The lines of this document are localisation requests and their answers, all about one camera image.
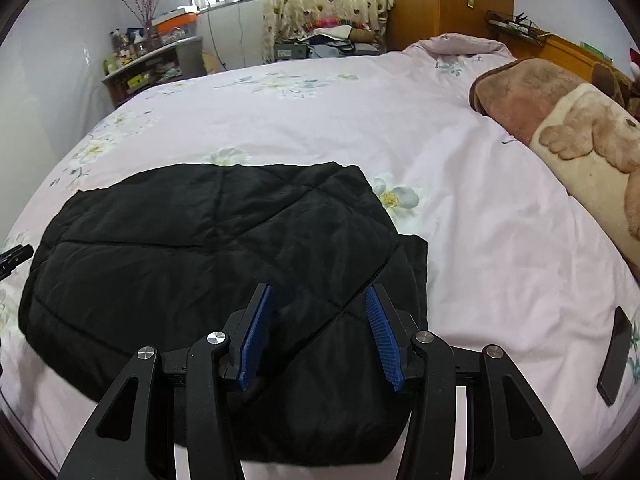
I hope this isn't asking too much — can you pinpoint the black hooded puffer jacket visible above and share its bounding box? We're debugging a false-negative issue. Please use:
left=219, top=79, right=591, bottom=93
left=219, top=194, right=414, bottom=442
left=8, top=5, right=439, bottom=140
left=17, top=161, right=429, bottom=466

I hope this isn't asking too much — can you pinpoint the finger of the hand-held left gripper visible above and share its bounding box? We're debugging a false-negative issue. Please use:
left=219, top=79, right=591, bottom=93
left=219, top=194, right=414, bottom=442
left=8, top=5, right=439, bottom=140
left=0, top=243, right=35, bottom=281

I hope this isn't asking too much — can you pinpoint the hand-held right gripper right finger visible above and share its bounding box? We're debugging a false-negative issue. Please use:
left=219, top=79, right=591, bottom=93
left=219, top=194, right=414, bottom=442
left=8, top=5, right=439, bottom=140
left=365, top=284, right=583, bottom=480

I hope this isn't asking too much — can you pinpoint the pile of clothes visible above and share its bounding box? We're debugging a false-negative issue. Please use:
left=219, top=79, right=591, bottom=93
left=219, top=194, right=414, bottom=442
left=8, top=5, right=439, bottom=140
left=302, top=15, right=386, bottom=58

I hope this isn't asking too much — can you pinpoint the vase of pink branches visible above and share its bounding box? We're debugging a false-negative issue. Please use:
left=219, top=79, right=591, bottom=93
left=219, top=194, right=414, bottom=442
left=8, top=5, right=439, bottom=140
left=120, top=0, right=181, bottom=46

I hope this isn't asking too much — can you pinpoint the orange storage box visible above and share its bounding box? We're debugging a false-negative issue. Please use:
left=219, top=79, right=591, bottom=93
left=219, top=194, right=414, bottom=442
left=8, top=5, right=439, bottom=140
left=151, top=6, right=200, bottom=41

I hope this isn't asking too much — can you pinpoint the grey electronic box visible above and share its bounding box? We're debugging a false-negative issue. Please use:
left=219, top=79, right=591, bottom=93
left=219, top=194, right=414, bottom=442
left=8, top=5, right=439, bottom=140
left=274, top=41, right=310, bottom=63

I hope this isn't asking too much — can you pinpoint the wooden shelf unit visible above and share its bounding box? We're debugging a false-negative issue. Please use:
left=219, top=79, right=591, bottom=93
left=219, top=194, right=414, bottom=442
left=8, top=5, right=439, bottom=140
left=101, top=35, right=203, bottom=108

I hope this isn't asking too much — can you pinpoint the pink floral bed duvet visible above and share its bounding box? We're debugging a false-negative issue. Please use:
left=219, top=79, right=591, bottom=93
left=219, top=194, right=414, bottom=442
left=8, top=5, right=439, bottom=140
left=0, top=32, right=640, bottom=480

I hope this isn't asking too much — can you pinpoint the black phone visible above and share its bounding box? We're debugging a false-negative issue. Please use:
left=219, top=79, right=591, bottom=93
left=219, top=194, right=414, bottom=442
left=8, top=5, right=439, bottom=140
left=597, top=306, right=633, bottom=407

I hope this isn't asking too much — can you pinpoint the cream bear-print blanket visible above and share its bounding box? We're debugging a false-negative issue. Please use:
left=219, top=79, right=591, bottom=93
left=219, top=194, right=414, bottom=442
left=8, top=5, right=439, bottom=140
left=529, top=82, right=640, bottom=281

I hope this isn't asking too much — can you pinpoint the wooden wardrobe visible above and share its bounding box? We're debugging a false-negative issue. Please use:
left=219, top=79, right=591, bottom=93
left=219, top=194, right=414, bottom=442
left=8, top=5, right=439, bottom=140
left=385, top=0, right=516, bottom=53

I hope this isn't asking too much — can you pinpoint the wooden headboard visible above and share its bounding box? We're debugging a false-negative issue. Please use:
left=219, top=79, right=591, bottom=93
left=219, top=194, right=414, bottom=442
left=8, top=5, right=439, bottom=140
left=542, top=34, right=640, bottom=92

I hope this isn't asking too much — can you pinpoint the brown plush blanket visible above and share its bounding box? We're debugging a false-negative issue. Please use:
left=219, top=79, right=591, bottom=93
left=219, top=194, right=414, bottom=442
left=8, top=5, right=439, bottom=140
left=468, top=57, right=633, bottom=148

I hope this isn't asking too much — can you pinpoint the cluster of bottles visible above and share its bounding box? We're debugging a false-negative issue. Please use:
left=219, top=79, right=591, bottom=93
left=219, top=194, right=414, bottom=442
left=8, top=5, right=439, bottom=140
left=102, top=25, right=151, bottom=76

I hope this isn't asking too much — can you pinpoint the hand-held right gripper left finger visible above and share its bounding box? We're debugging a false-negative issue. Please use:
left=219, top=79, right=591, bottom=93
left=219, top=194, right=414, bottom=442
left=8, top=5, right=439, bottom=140
left=57, top=282, right=275, bottom=480

